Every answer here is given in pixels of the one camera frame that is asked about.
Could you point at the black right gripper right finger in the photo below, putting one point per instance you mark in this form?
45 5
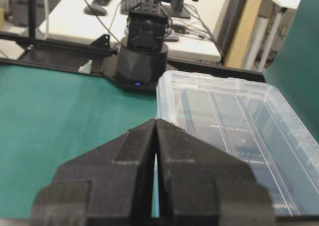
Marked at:
200 185

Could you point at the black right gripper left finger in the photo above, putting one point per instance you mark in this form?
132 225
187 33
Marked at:
111 185

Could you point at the clear plastic box lid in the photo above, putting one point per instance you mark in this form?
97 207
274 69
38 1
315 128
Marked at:
253 122

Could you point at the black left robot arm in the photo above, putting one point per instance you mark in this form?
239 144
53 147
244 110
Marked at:
142 58

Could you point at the green table cloth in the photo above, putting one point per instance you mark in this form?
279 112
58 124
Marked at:
48 118

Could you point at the black computer mouse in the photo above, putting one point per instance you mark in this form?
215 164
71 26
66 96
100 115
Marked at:
95 9

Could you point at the black smartphone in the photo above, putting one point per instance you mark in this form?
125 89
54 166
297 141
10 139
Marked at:
101 2

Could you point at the black metal frame rail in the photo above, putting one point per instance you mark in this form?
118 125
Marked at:
66 57

